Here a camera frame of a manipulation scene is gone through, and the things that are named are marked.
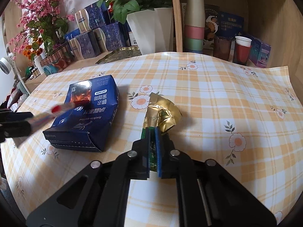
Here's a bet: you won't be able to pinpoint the green gold foil wrapper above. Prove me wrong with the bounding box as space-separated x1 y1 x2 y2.
143 93 182 172

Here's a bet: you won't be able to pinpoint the blue coffee box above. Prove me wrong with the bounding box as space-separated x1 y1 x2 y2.
43 75 119 152

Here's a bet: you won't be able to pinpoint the white desk fan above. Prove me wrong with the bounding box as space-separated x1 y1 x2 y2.
1 53 31 95

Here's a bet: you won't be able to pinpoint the white cylindrical vase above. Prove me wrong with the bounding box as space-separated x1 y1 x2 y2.
34 55 44 74

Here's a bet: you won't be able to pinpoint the orange artificial flowers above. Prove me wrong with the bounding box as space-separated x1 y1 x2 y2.
23 37 43 61

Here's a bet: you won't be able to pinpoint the floral woven planter box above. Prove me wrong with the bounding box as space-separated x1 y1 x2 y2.
40 42 74 76

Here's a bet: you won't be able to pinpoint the yellow plaid tablecloth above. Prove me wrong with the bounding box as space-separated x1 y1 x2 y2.
1 53 302 222

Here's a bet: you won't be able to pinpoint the gold blue gift box lower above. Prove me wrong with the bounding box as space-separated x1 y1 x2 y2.
68 31 101 61

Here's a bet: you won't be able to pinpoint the gold blue gift box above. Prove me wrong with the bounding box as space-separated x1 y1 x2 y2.
93 22 126 52
68 31 101 61
74 2 111 34

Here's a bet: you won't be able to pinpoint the pink artificial flower bouquet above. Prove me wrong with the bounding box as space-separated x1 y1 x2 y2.
9 0 73 55

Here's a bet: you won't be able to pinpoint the gold blue gift box right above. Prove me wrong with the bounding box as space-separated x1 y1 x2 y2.
93 22 126 52

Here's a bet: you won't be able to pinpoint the dark brown cup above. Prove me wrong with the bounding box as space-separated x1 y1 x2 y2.
213 36 232 61

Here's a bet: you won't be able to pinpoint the red paper cup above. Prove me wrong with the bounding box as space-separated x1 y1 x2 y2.
233 36 252 66

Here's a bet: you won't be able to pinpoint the white faceted vase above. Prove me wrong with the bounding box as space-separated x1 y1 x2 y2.
126 7 174 55

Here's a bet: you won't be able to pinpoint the purple small box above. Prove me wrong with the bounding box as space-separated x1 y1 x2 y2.
244 34 271 68

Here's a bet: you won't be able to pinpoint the stacked pastel cups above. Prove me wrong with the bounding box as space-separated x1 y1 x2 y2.
184 0 205 53

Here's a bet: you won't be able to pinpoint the wooden shelf unit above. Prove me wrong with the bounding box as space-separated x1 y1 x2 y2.
169 0 303 95

